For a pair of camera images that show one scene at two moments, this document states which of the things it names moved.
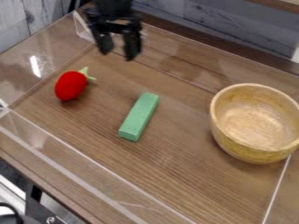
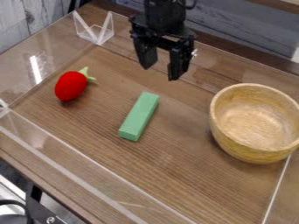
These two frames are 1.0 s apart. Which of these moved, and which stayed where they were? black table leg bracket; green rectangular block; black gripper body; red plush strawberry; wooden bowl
Moved: black gripper body
Stayed: green rectangular block; black table leg bracket; wooden bowl; red plush strawberry
